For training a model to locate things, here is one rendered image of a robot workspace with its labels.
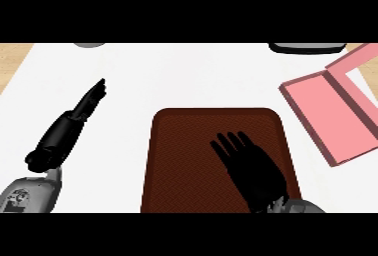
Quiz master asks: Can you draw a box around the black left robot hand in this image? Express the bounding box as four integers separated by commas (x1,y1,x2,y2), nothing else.
23,78,107,174

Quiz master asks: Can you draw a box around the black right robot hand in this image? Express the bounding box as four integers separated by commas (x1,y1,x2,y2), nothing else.
208,131,290,214

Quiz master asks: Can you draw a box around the brown rectangular tray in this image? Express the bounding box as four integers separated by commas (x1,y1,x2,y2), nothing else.
140,107,302,214

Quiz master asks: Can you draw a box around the pink open box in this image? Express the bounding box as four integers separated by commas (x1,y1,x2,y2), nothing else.
277,43,378,168

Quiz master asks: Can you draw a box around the grey round object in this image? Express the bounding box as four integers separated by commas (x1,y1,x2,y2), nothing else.
72,43,106,49

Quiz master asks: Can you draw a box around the dark grey appliance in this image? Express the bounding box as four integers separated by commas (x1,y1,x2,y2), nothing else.
267,43,348,55

